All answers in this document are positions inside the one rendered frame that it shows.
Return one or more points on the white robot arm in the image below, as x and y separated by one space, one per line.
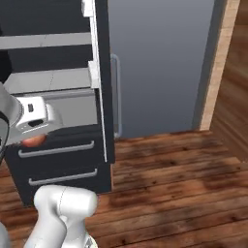
61 210

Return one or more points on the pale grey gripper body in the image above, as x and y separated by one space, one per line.
55 116

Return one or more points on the orange peach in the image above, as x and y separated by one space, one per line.
33 141

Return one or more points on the beige wooden panel edge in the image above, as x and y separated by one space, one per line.
219 64

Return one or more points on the grey fridge shelf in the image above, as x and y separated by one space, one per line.
45 40
51 80

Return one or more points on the dark fridge body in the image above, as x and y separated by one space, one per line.
105 80

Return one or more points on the dark fridge drawer front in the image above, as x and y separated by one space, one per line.
64 143
64 184

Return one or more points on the grey fridge door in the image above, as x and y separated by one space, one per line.
161 64

